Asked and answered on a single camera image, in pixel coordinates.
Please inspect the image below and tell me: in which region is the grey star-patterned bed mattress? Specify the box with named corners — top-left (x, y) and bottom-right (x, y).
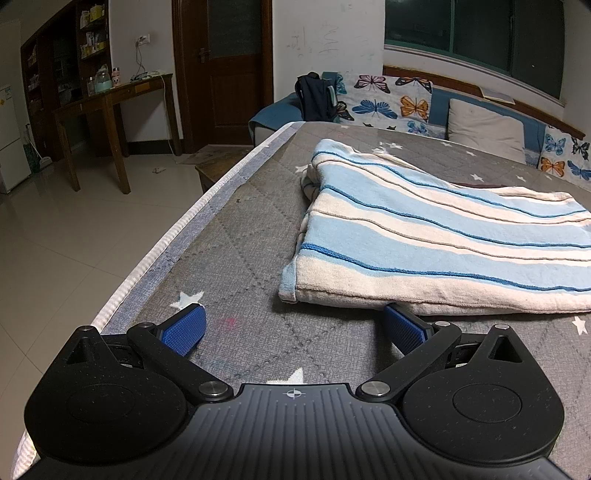
top-left (11, 121), bottom-right (591, 480)

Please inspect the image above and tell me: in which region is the dark backpack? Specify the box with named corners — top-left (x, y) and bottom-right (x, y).
top-left (295, 72), bottom-right (341, 123)

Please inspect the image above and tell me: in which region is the beige pillow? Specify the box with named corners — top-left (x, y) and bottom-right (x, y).
top-left (447, 98), bottom-right (528, 163)

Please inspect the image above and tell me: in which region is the blue sofa backrest cushion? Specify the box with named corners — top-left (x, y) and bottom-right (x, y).
top-left (430, 85), bottom-right (548, 155)

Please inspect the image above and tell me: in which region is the blue sofa cover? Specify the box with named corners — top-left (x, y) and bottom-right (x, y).
top-left (248, 92), bottom-right (306, 147)

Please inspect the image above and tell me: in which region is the brown wooden door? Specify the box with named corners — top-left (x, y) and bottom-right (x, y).
top-left (172, 0), bottom-right (274, 145)

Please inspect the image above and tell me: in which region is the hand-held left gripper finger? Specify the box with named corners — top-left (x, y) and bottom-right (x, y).
top-left (358, 303), bottom-right (524, 400)

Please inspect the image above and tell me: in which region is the butterfly print cloth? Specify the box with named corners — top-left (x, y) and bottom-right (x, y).
top-left (538, 124), bottom-right (591, 182)
top-left (332, 72), bottom-right (448, 139)

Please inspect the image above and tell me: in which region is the green broom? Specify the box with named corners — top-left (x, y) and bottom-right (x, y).
top-left (23, 123), bottom-right (54, 174)

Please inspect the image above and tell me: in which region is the green-framed window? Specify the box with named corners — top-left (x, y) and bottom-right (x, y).
top-left (383, 0), bottom-right (567, 100)

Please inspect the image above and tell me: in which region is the wooden desk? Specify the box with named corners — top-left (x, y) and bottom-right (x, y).
top-left (52, 73), bottom-right (182, 195)

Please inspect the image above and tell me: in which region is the dark wooden bookshelf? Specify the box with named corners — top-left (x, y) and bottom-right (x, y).
top-left (20, 0), bottom-right (112, 163)

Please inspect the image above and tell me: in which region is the blue white striped garment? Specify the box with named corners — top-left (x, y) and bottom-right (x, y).
top-left (278, 137), bottom-right (591, 317)

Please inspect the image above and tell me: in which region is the book on windowsill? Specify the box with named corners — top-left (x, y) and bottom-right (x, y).
top-left (479, 86), bottom-right (516, 103)

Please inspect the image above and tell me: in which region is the white refrigerator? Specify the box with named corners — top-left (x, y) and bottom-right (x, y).
top-left (0, 18), bottom-right (33, 195)

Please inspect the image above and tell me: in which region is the brown doormat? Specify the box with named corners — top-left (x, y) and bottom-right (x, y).
top-left (177, 144), bottom-right (253, 166)

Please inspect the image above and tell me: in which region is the low wooden stool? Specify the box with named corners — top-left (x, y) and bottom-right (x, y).
top-left (195, 154), bottom-right (246, 195)

